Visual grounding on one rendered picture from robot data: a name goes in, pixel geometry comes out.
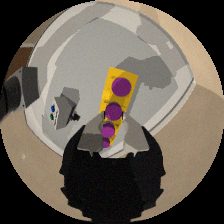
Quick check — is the grey key housing with blue and green buttons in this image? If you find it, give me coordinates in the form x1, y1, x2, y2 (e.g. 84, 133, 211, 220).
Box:
50, 93, 80, 130

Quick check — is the purple round cap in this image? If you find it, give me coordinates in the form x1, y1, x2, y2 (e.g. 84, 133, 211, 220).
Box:
103, 137, 110, 148
101, 123, 115, 137
111, 77, 131, 97
105, 103, 122, 121

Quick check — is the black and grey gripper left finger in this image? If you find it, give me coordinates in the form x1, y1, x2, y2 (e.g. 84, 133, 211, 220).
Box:
59, 110, 105, 175

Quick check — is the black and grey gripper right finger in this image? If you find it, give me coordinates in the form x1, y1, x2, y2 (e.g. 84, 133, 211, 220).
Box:
122, 111, 166, 177

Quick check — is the grey flat mat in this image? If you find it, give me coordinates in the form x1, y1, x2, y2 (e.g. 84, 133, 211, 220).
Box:
42, 17, 179, 150

